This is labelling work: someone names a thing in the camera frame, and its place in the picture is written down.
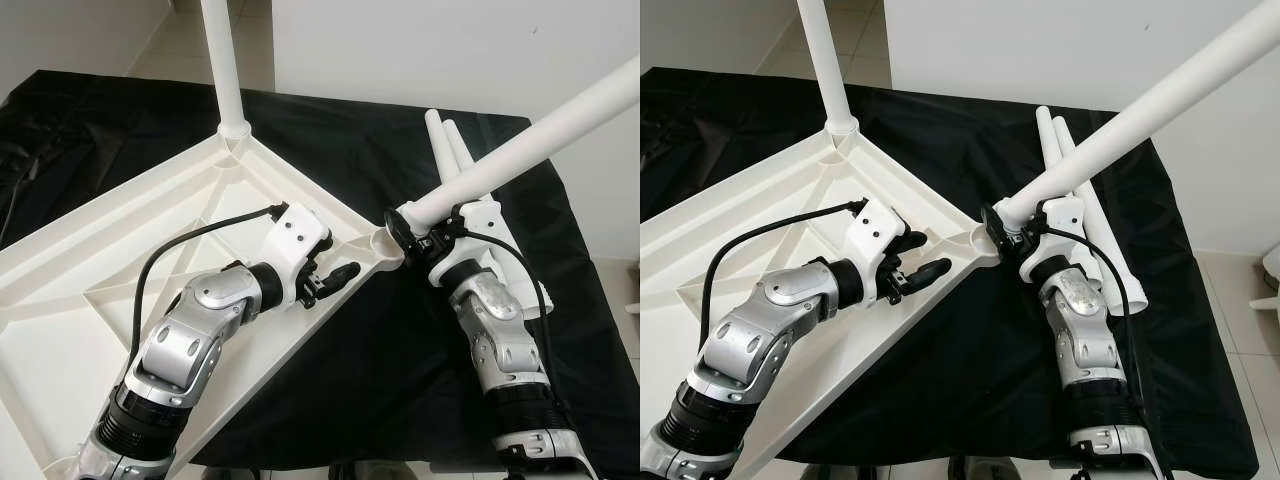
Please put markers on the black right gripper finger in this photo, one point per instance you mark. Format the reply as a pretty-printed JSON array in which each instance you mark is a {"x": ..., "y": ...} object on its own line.
[
  {"x": 399, "y": 232},
  {"x": 993, "y": 230}
]

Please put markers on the black table cloth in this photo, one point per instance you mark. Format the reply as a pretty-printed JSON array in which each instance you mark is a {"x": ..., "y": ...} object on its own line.
[
  {"x": 1000, "y": 380},
  {"x": 400, "y": 380}
]

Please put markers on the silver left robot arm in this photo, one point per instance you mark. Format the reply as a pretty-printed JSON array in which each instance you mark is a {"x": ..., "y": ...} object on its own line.
[
  {"x": 760, "y": 335},
  {"x": 190, "y": 340}
]

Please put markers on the white plastic table top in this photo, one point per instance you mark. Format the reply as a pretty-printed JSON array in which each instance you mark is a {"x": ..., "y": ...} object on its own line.
[
  {"x": 720, "y": 230},
  {"x": 120, "y": 230}
]

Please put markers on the white plastic chair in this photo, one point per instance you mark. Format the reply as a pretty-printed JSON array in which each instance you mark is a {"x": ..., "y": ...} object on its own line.
[
  {"x": 633, "y": 290},
  {"x": 1268, "y": 280}
]

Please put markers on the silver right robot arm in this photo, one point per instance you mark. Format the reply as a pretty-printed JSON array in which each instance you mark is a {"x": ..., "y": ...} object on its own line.
[
  {"x": 1090, "y": 320},
  {"x": 500, "y": 320}
]

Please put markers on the white plastic table leg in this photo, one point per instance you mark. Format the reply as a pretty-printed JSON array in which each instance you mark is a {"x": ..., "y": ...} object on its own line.
[
  {"x": 1050, "y": 145},
  {"x": 445, "y": 150},
  {"x": 228, "y": 60},
  {"x": 1125, "y": 270},
  {"x": 1140, "y": 110},
  {"x": 462, "y": 150},
  {"x": 832, "y": 60},
  {"x": 540, "y": 130}
]

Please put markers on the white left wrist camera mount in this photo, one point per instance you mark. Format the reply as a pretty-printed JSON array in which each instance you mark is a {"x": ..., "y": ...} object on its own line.
[
  {"x": 295, "y": 235},
  {"x": 878, "y": 230}
]

